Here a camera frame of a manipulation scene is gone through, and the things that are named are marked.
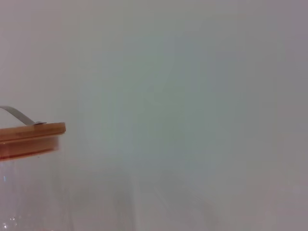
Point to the glass water dispenser jar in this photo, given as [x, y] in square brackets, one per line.
[14, 192]

